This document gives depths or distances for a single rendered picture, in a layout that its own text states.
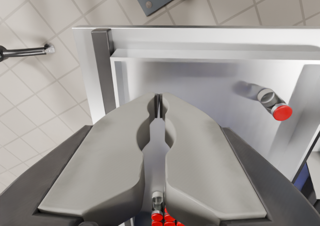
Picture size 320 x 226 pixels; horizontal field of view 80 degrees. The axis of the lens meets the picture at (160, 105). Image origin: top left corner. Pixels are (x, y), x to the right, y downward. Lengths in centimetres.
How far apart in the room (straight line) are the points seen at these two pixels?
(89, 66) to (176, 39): 12
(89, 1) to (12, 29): 47
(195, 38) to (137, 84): 9
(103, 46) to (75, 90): 115
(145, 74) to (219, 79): 10
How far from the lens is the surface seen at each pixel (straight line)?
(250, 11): 120
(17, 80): 154
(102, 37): 23
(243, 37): 26
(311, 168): 39
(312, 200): 47
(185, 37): 24
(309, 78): 31
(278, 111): 26
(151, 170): 36
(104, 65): 24
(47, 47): 132
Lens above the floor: 112
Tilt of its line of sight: 59 degrees down
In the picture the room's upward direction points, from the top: 177 degrees counter-clockwise
